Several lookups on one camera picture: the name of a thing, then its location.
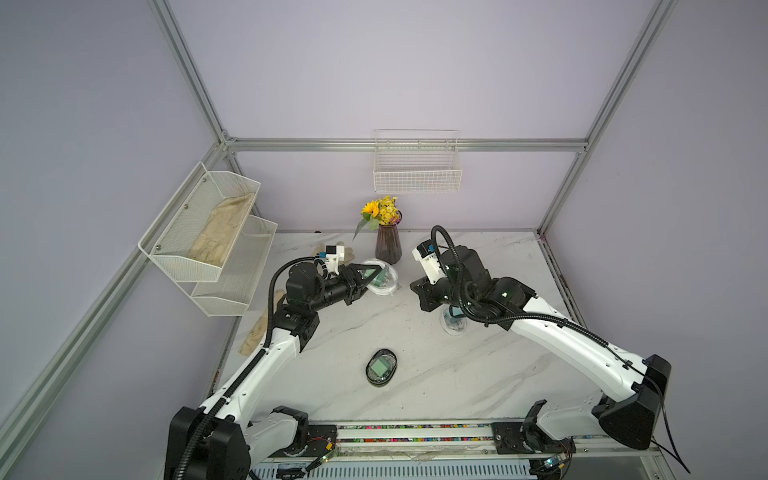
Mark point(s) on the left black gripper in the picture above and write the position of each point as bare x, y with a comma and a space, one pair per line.
355, 284

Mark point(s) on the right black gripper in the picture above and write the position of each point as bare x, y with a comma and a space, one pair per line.
426, 291

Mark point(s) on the clear round case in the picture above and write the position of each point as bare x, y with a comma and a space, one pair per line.
372, 268
453, 326

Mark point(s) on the green charger plug front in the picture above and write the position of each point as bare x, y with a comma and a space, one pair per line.
380, 367

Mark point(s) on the green charger plug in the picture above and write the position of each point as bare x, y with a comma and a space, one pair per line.
380, 367
380, 280

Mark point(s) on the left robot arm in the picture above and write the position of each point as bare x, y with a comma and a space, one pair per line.
220, 439

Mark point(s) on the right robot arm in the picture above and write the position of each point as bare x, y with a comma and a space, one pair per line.
629, 401

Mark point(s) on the white fabric glove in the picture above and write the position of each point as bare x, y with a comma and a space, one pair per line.
321, 249

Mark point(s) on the dark ribbed vase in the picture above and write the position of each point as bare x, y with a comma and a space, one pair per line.
388, 245

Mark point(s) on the yellow flower bouquet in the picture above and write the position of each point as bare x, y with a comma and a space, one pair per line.
378, 213

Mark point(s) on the beige leather glove table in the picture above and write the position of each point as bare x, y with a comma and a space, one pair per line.
255, 337

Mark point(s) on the lower white mesh basket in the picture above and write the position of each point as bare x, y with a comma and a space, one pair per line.
232, 294

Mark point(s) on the white mesh basket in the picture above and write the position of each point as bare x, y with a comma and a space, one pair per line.
169, 238
232, 294

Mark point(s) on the beige glove in basket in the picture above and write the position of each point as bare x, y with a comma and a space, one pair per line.
213, 244

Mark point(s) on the upper white mesh basket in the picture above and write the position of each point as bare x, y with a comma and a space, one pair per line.
169, 238

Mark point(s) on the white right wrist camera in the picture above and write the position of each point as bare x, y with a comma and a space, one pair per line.
425, 254

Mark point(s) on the white wire wall basket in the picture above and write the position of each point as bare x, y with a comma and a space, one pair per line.
416, 161

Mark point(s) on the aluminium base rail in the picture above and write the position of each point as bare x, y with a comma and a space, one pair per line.
426, 440

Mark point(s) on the aluminium cage frame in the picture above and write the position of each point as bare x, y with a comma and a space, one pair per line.
32, 412

